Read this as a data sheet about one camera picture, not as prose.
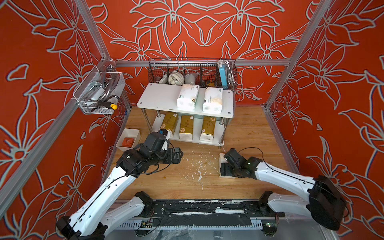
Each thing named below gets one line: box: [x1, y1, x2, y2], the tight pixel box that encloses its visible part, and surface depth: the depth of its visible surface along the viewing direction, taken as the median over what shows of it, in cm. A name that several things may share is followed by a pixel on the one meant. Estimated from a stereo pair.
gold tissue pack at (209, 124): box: [200, 116, 217, 142], surface depth 92 cm
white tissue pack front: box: [202, 87, 223, 113], surface depth 70 cm
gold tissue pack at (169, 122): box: [160, 112, 179, 137], surface depth 96 cm
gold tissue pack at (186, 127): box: [179, 115, 194, 140], surface depth 93 cm
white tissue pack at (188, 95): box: [177, 83, 200, 110], surface depth 72 cm
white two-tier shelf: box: [136, 83, 234, 148], surface depth 89 cm
